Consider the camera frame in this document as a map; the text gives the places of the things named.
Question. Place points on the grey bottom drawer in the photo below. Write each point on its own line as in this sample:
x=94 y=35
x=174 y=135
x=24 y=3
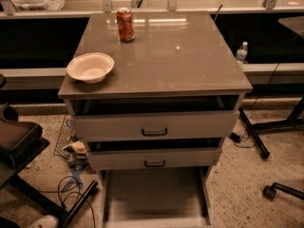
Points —
x=156 y=198

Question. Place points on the grey drawer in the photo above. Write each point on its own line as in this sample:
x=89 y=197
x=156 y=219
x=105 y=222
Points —
x=156 y=198
x=162 y=126
x=155 y=158

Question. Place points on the grey drawer cabinet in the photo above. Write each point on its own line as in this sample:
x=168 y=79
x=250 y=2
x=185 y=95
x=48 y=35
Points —
x=177 y=63

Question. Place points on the grey top drawer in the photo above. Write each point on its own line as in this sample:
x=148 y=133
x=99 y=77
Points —
x=162 y=126

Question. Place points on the grey middle drawer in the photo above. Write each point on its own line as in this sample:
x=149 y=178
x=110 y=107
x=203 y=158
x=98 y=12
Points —
x=155 y=158

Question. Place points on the white paper bowl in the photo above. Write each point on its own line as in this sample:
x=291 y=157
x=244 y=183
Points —
x=90 y=68

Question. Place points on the crumpled snack wrapper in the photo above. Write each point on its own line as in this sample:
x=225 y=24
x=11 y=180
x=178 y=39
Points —
x=75 y=153

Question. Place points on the orange soda can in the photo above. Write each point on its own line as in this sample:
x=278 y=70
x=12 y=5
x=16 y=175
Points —
x=124 y=18

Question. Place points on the clear plastic water bottle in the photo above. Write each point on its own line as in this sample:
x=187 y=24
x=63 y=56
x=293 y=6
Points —
x=242 y=52

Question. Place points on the black table leg base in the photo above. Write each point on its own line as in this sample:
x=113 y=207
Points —
x=293 y=122

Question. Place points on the black chair caster leg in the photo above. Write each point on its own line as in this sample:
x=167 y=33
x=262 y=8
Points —
x=269 y=191

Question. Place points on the black stand foot left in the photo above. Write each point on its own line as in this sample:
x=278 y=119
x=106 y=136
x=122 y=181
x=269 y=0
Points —
x=64 y=216

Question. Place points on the wire mesh basket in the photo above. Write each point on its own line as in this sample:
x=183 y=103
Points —
x=66 y=137

